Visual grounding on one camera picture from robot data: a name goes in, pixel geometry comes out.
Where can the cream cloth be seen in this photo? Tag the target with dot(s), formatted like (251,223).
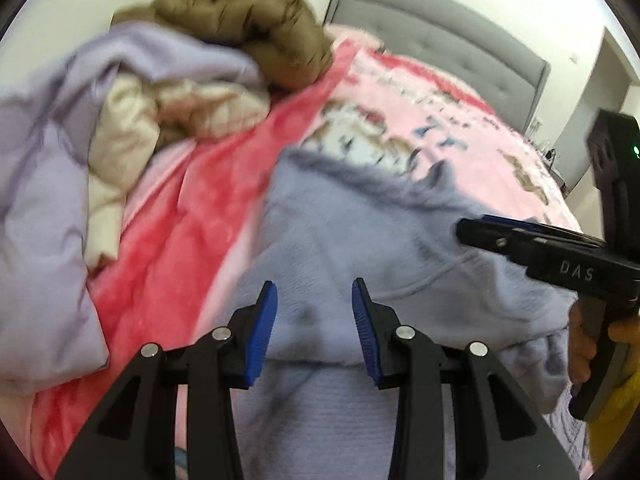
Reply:
(125,125)

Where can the purple knitted hooded cardigan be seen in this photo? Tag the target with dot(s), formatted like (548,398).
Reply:
(350,230)

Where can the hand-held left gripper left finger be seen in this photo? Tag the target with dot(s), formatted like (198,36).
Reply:
(262,330)

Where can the lavender duvet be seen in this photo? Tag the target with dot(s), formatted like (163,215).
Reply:
(40,210)

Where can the white wall socket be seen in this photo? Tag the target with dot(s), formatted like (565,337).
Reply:
(536,125)

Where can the person's right hand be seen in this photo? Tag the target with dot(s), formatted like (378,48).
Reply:
(581,345)

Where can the white door frame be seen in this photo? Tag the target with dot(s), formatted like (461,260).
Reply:
(614,47)

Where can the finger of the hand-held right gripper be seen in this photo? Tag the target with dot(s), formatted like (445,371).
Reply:
(490,240)
(540,230)

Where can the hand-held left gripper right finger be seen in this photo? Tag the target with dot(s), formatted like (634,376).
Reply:
(365,330)

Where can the pink printed blanket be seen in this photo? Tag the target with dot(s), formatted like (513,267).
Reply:
(200,200)

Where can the brown puffer jacket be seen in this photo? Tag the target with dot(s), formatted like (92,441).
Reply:
(260,25)

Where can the grey upholstered bed headboard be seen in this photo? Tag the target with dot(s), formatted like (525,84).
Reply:
(440,35)

